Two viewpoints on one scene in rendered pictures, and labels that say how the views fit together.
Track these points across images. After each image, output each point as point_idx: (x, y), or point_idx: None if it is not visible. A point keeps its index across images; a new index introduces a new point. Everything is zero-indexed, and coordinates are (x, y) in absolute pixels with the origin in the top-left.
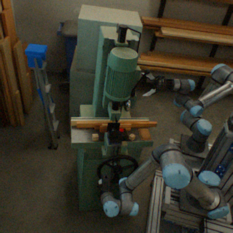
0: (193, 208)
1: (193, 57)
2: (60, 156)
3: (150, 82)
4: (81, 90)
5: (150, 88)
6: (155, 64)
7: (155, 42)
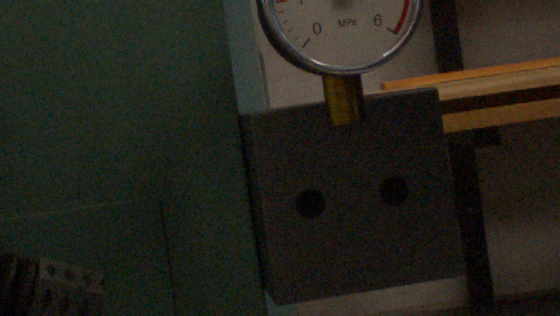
0: None
1: None
2: None
3: (522, 296)
4: None
5: (528, 312)
6: (480, 85)
7: (459, 35)
